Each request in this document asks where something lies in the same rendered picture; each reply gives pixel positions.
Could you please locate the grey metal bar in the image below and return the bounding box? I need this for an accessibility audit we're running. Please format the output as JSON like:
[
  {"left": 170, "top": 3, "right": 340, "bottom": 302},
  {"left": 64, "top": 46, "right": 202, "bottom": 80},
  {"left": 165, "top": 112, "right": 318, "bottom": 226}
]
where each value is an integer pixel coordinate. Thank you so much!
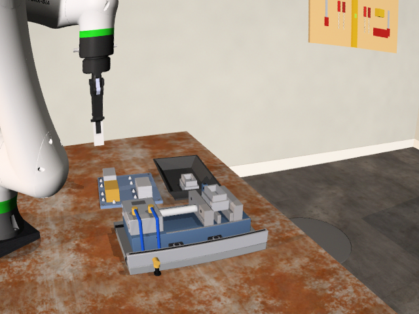
[{"left": 221, "top": 208, "right": 234, "bottom": 221}]

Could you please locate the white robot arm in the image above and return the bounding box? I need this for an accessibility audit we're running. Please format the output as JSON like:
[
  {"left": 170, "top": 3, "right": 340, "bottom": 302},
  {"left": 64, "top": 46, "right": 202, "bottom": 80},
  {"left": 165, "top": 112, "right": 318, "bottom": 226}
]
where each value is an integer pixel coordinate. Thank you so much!
[{"left": 0, "top": 0, "right": 118, "bottom": 240}]

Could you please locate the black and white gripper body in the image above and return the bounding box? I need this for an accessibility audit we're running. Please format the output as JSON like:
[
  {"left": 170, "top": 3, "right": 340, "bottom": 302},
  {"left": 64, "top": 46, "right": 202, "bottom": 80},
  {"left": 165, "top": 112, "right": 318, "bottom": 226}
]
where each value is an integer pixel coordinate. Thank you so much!
[{"left": 82, "top": 56, "right": 111, "bottom": 90}]

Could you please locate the grey flat bar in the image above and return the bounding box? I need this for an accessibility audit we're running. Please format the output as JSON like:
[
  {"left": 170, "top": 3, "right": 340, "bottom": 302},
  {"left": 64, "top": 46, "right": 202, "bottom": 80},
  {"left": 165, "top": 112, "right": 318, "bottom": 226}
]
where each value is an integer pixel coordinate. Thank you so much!
[{"left": 214, "top": 211, "right": 221, "bottom": 224}]

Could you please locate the orange-yellow rectangular block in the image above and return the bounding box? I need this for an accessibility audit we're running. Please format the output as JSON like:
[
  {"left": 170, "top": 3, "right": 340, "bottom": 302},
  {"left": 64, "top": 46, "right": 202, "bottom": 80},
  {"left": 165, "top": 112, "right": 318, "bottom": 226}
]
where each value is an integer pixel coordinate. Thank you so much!
[{"left": 104, "top": 180, "right": 120, "bottom": 202}]

